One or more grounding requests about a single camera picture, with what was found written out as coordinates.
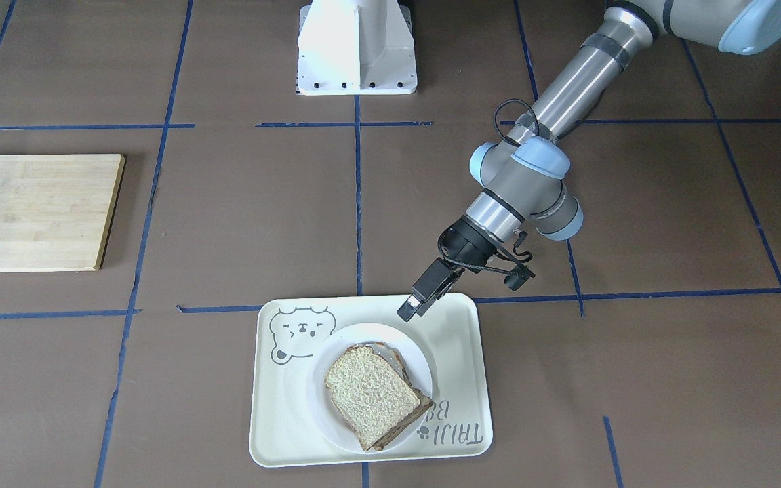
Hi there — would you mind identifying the wooden cutting board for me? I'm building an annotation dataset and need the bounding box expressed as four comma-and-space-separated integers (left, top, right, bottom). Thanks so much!
0, 154, 126, 272

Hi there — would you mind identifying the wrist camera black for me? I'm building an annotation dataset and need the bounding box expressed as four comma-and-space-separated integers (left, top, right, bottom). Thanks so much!
497, 230, 534, 291

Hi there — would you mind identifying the white round plate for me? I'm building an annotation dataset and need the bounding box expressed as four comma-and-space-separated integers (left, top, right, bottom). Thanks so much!
306, 323, 435, 456

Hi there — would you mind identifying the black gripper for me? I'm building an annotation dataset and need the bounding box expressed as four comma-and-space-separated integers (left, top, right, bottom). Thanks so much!
397, 217, 500, 322

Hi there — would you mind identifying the brown bread slice on plate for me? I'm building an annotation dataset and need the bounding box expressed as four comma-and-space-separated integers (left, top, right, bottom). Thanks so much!
362, 341, 434, 452

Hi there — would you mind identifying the white bread slice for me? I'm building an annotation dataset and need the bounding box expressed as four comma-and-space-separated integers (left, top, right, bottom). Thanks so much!
323, 343, 432, 451

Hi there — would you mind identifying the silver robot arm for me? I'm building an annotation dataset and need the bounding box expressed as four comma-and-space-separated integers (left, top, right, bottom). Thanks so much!
397, 1, 781, 321

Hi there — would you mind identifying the white mounting column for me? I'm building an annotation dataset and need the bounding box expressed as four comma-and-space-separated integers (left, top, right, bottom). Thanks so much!
296, 1, 418, 96

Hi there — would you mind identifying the cream bear tray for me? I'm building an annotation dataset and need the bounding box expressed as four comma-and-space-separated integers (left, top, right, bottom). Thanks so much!
249, 293, 494, 467

